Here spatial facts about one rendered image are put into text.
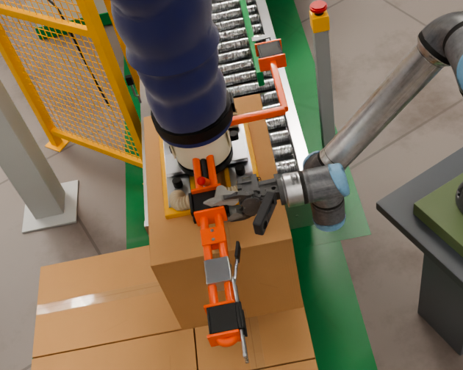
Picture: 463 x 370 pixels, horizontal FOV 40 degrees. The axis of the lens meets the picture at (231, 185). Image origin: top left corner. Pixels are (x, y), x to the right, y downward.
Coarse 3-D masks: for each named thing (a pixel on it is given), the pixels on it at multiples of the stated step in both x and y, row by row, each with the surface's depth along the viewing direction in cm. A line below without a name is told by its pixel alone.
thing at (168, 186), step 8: (160, 144) 202; (168, 144) 201; (160, 152) 200; (168, 152) 199; (160, 160) 199; (176, 176) 192; (184, 176) 192; (192, 176) 192; (168, 184) 191; (176, 184) 187; (184, 184) 190; (192, 184) 190; (168, 192) 189; (184, 192) 188; (168, 200) 187; (168, 208) 186; (168, 216) 184; (176, 216) 185
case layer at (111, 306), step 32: (96, 256) 254; (128, 256) 251; (64, 288) 247; (96, 288) 244; (128, 288) 242; (160, 288) 239; (64, 320) 237; (96, 320) 235; (128, 320) 233; (160, 320) 230; (256, 320) 224; (288, 320) 222; (32, 352) 231; (64, 352) 230; (96, 352) 226; (128, 352) 224; (160, 352) 222; (192, 352) 220; (224, 352) 218; (256, 352) 216; (288, 352) 214
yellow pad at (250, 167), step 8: (232, 128) 201; (240, 128) 200; (248, 128) 201; (232, 136) 195; (240, 136) 198; (248, 136) 198; (248, 144) 196; (248, 152) 194; (248, 160) 192; (232, 168) 191; (240, 168) 187; (248, 168) 190; (256, 168) 190; (232, 176) 189; (240, 176) 188; (256, 176) 188; (232, 184) 187
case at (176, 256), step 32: (256, 96) 212; (256, 128) 202; (256, 160) 194; (160, 192) 192; (160, 224) 185; (192, 224) 183; (224, 224) 181; (288, 224) 178; (160, 256) 178; (192, 256) 176; (256, 256) 179; (288, 256) 181; (192, 288) 188; (256, 288) 192; (288, 288) 194; (192, 320) 202
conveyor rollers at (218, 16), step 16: (224, 0) 359; (224, 16) 346; (240, 16) 347; (256, 16) 339; (224, 32) 334; (240, 32) 333; (256, 32) 334; (224, 48) 328; (224, 64) 317; (240, 64) 316; (240, 80) 310; (272, 80) 303; (272, 96) 297; (272, 128) 288; (288, 144) 275; (288, 160) 269
